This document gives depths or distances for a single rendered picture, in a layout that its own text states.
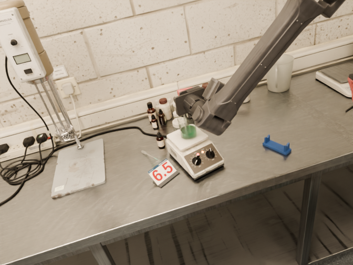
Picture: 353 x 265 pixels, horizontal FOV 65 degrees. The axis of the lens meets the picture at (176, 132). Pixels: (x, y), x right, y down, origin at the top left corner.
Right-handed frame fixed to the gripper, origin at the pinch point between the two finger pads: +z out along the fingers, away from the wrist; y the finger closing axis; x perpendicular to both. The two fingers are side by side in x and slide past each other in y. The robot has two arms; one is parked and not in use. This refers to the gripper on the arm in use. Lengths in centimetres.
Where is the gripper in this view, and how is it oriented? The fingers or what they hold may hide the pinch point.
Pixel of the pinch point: (179, 92)
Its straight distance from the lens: 94.5
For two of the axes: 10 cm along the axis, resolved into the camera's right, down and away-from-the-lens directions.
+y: -9.0, 3.5, -2.5
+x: 1.7, 8.2, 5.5
